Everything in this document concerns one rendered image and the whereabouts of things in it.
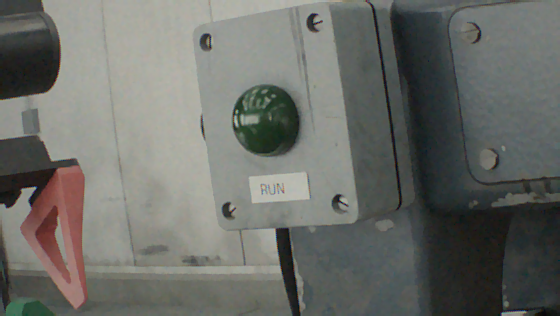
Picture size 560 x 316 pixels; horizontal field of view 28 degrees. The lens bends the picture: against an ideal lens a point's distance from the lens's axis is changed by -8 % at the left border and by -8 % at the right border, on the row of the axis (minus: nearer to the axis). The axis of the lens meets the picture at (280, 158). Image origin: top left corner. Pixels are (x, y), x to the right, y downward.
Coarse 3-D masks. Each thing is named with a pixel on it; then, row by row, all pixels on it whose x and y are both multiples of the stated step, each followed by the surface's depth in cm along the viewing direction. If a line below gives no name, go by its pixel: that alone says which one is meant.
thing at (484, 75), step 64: (384, 0) 55; (448, 0) 49; (512, 0) 47; (448, 64) 50; (512, 64) 47; (448, 128) 50; (512, 128) 48; (448, 192) 50; (512, 192) 48; (320, 256) 54; (384, 256) 52; (448, 256) 53; (512, 256) 71
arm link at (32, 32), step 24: (0, 0) 72; (24, 0) 73; (0, 24) 71; (24, 24) 72; (48, 24) 73; (0, 48) 70; (24, 48) 71; (48, 48) 72; (0, 72) 70; (24, 72) 71; (48, 72) 73; (0, 96) 72; (24, 96) 74
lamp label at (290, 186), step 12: (252, 180) 50; (264, 180) 50; (276, 180) 49; (288, 180) 49; (300, 180) 48; (252, 192) 50; (264, 192) 50; (276, 192) 49; (288, 192) 49; (300, 192) 49
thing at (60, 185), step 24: (24, 144) 66; (0, 168) 64; (24, 168) 65; (48, 168) 66; (72, 168) 67; (48, 192) 68; (72, 192) 67; (48, 216) 68; (72, 216) 66; (48, 240) 70; (72, 240) 66; (48, 264) 68; (72, 264) 66; (72, 288) 66
